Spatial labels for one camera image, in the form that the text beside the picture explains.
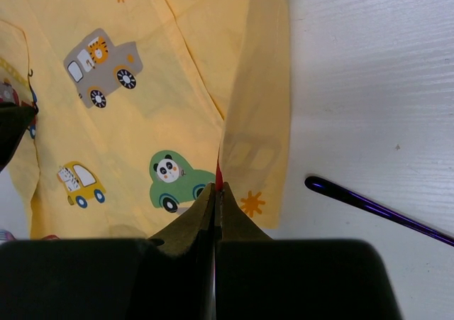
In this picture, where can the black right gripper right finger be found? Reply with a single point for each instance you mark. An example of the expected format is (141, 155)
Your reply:
(230, 222)

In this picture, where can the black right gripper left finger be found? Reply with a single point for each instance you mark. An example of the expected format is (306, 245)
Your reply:
(179, 236)

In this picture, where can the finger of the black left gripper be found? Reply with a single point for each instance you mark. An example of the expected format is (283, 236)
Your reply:
(16, 121)

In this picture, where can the purple metal spoon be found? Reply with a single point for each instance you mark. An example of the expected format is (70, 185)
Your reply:
(341, 194)

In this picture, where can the yellow cartoon car placemat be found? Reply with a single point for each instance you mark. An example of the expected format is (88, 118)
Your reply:
(139, 104)

